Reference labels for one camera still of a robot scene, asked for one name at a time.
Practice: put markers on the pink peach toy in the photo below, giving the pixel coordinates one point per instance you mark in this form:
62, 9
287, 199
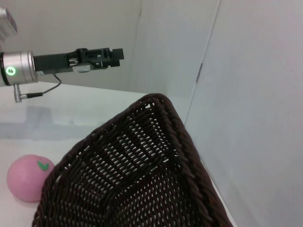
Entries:
23, 182

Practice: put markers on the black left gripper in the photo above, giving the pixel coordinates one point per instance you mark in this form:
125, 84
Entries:
54, 61

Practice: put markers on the dark brown woven basket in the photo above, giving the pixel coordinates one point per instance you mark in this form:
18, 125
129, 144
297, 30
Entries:
132, 179

